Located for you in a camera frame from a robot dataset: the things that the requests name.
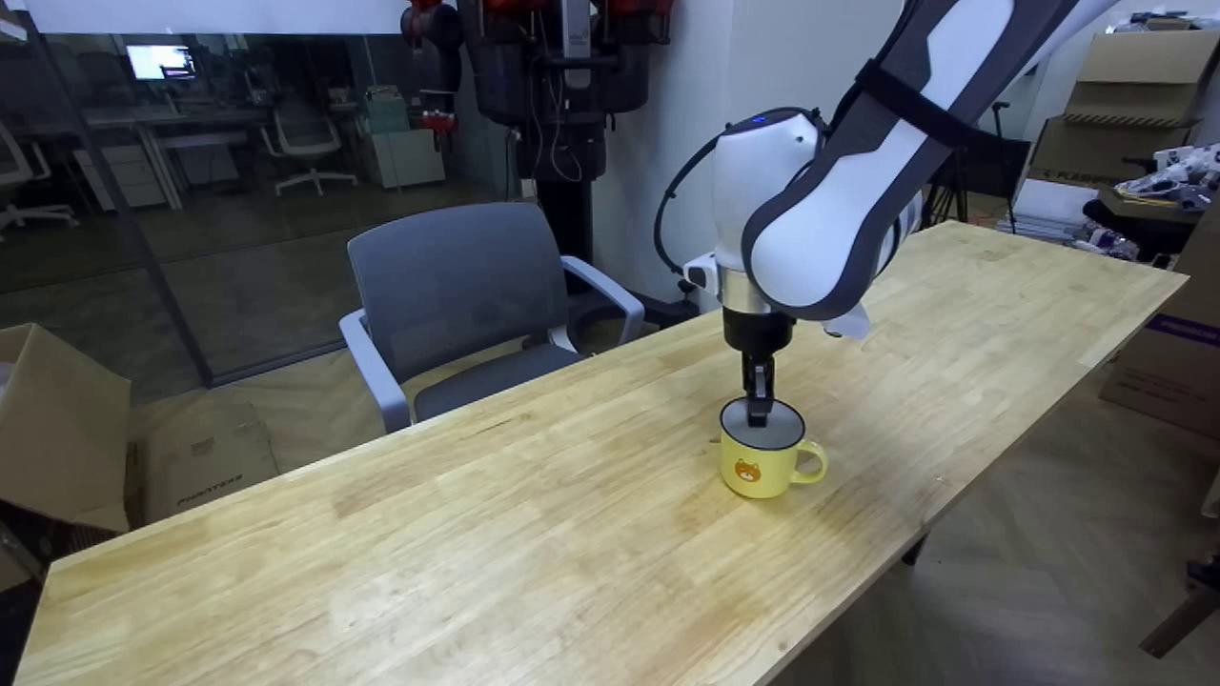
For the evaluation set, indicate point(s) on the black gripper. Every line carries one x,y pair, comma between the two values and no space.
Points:
758,333

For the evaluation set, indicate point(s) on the yellow mug white inside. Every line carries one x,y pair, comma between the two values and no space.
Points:
748,475

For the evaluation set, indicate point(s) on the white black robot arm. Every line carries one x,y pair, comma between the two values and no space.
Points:
861,177

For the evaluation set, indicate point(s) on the red black background robot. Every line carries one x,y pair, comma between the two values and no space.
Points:
559,76

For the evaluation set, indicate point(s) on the cardboard box purple tape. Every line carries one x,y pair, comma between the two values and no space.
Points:
1174,356

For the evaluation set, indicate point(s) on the white low cabinet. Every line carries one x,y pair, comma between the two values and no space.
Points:
404,159

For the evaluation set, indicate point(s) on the cluttered pile of items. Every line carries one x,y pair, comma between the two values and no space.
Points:
1164,191

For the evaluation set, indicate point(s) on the tall brown cardboard box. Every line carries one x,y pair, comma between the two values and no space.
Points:
1126,99

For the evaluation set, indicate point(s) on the white office swivel chair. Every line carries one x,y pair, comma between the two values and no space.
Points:
305,137

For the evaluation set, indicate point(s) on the flat brown cardboard box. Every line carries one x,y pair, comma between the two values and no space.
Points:
203,460

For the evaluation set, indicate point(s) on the computer monitor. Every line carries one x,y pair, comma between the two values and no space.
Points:
157,62

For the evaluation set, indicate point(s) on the large brown cardboard box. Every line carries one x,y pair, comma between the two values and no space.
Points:
58,426

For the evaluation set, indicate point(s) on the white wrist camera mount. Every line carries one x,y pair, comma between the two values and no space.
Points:
700,276

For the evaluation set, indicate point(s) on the grey armchair white frame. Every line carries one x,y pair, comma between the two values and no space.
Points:
443,287

